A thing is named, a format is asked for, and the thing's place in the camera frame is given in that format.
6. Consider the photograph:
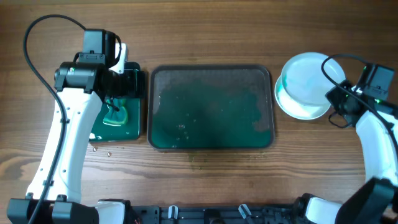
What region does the green yellow sponge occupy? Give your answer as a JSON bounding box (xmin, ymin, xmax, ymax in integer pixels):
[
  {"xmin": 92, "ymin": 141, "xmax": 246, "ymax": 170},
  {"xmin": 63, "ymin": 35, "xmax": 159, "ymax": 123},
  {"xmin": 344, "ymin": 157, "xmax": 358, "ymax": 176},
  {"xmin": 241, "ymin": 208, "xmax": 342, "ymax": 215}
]
[{"xmin": 103, "ymin": 99, "xmax": 128, "ymax": 126}]

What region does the white plate stained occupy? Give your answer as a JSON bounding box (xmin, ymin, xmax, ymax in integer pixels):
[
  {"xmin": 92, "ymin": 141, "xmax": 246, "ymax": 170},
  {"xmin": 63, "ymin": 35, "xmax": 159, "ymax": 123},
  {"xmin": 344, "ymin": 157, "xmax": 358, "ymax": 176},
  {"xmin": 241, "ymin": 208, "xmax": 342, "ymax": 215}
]
[
  {"xmin": 274, "ymin": 76, "xmax": 330, "ymax": 120},
  {"xmin": 281, "ymin": 52, "xmax": 346, "ymax": 106}
]

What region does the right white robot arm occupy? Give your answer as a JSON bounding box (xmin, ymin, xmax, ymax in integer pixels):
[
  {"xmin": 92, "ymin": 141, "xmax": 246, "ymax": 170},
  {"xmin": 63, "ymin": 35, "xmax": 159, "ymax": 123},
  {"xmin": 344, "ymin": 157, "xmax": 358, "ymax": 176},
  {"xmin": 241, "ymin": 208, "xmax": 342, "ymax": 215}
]
[{"xmin": 297, "ymin": 81, "xmax": 397, "ymax": 223}]

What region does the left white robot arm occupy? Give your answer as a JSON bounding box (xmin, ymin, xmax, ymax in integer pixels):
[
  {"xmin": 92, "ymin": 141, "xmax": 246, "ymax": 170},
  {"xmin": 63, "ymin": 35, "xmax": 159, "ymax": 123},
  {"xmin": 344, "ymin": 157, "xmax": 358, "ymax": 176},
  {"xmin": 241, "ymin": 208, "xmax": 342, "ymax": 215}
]
[{"xmin": 7, "ymin": 62, "xmax": 145, "ymax": 223}]

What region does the small green water tray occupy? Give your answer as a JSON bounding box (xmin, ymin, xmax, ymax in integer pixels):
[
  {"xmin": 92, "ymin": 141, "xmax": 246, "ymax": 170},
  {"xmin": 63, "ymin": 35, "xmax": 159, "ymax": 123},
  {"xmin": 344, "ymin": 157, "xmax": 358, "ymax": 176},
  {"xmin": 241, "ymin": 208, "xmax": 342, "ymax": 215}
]
[{"xmin": 89, "ymin": 62, "xmax": 146, "ymax": 142}]

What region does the large dark serving tray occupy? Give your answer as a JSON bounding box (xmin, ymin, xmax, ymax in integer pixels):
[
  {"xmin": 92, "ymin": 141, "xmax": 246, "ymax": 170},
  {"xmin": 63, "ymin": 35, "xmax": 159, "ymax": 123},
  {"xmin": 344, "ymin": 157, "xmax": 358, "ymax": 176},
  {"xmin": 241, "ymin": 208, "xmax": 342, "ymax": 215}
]
[{"xmin": 147, "ymin": 64, "xmax": 275, "ymax": 151}]

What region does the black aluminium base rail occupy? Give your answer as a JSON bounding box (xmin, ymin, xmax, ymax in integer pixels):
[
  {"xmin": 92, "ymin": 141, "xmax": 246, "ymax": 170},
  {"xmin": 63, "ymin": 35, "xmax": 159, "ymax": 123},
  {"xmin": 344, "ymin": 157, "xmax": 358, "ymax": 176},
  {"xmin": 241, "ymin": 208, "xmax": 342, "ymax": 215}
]
[{"xmin": 121, "ymin": 204, "xmax": 310, "ymax": 224}]

